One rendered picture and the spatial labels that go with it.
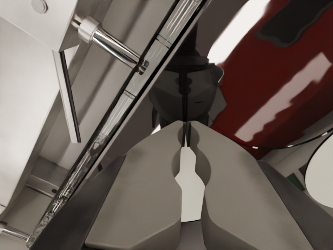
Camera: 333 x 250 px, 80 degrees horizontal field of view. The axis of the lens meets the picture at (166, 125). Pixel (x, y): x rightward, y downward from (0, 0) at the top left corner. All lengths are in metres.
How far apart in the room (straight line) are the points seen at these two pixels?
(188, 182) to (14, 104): 0.15
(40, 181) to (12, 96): 0.13
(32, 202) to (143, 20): 0.28
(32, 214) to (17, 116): 0.18
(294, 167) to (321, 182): 0.03
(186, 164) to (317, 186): 0.11
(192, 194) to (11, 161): 0.17
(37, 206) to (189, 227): 0.22
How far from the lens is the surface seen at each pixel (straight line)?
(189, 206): 0.19
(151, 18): 0.20
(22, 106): 0.20
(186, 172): 0.16
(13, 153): 0.23
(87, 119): 0.25
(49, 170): 0.30
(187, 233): 0.23
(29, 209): 0.35
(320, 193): 0.21
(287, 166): 0.18
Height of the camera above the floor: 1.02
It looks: 60 degrees down
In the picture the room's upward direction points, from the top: 175 degrees counter-clockwise
